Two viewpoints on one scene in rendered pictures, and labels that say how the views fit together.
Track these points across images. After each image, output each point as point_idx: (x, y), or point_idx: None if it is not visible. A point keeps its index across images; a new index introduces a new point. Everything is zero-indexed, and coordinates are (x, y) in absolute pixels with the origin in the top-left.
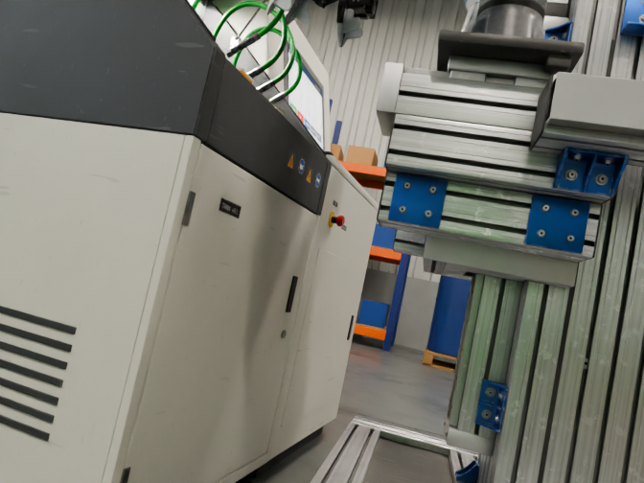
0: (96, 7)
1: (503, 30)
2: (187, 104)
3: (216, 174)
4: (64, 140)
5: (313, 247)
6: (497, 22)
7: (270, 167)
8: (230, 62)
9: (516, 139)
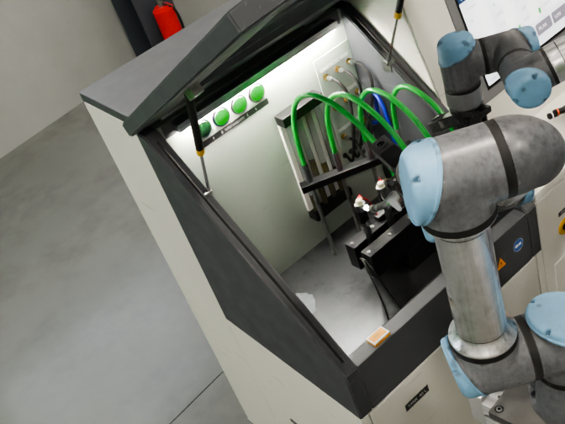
0: (263, 308)
1: (545, 410)
2: (348, 401)
3: (392, 405)
4: (295, 377)
5: (544, 275)
6: (541, 398)
7: (443, 331)
8: (362, 363)
9: None
